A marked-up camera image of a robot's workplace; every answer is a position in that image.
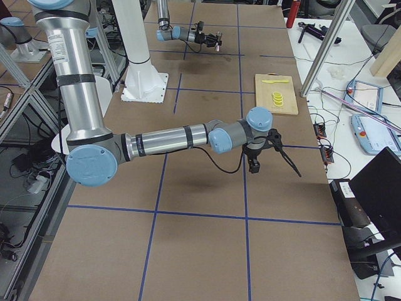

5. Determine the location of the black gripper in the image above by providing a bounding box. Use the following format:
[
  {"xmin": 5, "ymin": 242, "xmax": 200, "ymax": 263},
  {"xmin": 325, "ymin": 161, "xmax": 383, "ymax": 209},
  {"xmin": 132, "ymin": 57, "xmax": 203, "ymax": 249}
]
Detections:
[
  {"xmin": 243, "ymin": 137, "xmax": 301, "ymax": 177},
  {"xmin": 194, "ymin": 31, "xmax": 222, "ymax": 48}
]

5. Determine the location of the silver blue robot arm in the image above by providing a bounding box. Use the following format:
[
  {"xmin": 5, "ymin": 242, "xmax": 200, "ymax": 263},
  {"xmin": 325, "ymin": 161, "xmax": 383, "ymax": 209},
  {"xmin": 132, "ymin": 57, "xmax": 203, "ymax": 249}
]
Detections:
[
  {"xmin": 31, "ymin": 1, "xmax": 283, "ymax": 187},
  {"xmin": 156, "ymin": 0, "xmax": 222, "ymax": 52}
]

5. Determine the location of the bamboo cutting board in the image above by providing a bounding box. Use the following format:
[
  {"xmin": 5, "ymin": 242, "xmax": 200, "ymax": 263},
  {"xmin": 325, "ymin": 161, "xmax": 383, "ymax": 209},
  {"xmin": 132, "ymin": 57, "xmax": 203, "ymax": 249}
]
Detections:
[{"xmin": 254, "ymin": 74, "xmax": 298, "ymax": 115}]

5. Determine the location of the yellow plastic knife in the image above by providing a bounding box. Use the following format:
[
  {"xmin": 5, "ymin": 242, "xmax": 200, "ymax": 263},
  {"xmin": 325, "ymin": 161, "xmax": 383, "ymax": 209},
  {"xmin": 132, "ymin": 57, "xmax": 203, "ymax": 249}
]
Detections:
[{"xmin": 261, "ymin": 79, "xmax": 290, "ymax": 84}]

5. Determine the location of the red cylinder bottle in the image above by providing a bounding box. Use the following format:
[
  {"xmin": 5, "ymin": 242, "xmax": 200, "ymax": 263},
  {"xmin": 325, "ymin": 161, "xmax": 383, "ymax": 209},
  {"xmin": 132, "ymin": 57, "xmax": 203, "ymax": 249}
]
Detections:
[{"xmin": 286, "ymin": 0, "xmax": 301, "ymax": 28}]

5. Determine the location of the black tripod device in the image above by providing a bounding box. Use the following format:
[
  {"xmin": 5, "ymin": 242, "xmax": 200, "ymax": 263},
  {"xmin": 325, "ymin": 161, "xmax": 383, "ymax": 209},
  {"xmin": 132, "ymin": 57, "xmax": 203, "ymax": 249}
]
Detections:
[{"xmin": 298, "ymin": 22, "xmax": 329, "ymax": 43}]

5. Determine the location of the near blue teach pendant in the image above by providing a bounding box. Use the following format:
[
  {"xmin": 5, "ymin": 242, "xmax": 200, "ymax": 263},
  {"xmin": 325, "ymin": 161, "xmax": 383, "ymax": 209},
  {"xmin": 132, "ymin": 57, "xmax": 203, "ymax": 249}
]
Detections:
[{"xmin": 351, "ymin": 114, "xmax": 400, "ymax": 156}]

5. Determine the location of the blue teach pendant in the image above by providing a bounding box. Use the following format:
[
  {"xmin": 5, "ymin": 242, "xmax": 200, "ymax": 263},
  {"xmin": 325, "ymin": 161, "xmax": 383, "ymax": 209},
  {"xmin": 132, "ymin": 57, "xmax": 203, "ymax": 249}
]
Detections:
[
  {"xmin": 343, "ymin": 80, "xmax": 383, "ymax": 114},
  {"xmin": 351, "ymin": 114, "xmax": 400, "ymax": 156}
]

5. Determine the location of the far blue teach pendant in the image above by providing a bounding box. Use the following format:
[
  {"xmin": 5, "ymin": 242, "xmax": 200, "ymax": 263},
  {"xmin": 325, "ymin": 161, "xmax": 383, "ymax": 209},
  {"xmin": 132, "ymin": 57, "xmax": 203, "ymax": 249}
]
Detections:
[{"xmin": 343, "ymin": 80, "xmax": 383, "ymax": 114}]

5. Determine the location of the black computer monitor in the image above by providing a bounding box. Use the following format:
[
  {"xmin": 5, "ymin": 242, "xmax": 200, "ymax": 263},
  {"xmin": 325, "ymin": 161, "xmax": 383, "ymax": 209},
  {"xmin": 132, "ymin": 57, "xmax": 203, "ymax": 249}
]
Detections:
[{"xmin": 350, "ymin": 147, "xmax": 401, "ymax": 234}]

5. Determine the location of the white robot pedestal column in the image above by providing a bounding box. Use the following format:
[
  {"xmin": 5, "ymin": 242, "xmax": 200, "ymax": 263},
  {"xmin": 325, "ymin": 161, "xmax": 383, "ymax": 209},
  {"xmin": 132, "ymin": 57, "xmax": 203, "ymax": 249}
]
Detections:
[{"xmin": 112, "ymin": 0, "xmax": 169, "ymax": 103}]

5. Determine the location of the green handled reacher stick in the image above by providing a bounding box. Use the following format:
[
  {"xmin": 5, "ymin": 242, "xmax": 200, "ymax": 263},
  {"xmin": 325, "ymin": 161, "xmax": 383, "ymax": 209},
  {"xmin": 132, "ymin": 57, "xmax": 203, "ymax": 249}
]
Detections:
[{"xmin": 316, "ymin": 87, "xmax": 401, "ymax": 135}]

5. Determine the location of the aluminium frame post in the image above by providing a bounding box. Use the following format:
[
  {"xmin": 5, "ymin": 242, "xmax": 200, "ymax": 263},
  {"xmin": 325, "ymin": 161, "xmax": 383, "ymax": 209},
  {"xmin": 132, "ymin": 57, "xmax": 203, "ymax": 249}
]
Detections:
[{"xmin": 300, "ymin": 0, "xmax": 356, "ymax": 97}]

